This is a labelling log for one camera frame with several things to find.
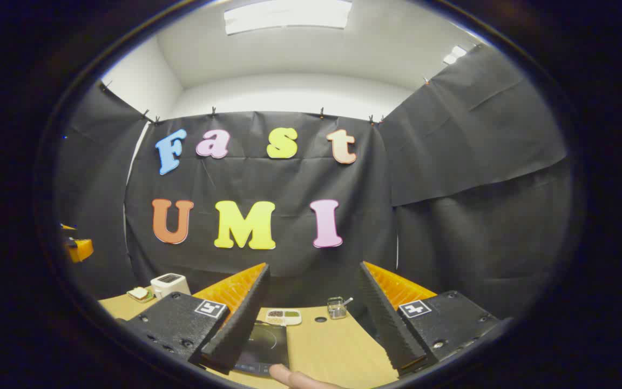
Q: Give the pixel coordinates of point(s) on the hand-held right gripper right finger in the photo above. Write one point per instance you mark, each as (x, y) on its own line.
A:
(384, 319)

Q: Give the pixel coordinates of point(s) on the white divided bean dish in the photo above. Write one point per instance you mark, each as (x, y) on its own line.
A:
(284, 316)

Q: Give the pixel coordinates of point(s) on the white toaster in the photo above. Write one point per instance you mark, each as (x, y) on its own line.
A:
(169, 284)

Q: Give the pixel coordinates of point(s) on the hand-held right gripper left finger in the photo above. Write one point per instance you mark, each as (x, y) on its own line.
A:
(243, 319)

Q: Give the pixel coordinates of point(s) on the sandwich with lettuce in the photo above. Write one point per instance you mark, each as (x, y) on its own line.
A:
(138, 293)

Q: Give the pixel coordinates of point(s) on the small ceiling light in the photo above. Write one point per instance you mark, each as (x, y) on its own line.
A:
(455, 54)

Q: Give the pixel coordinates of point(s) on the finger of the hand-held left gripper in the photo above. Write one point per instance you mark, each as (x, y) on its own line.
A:
(80, 250)

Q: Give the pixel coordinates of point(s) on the long ceiling light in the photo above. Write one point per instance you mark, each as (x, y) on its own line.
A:
(289, 15)

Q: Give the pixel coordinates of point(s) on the black induction cooktop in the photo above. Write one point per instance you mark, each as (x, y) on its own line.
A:
(268, 346)

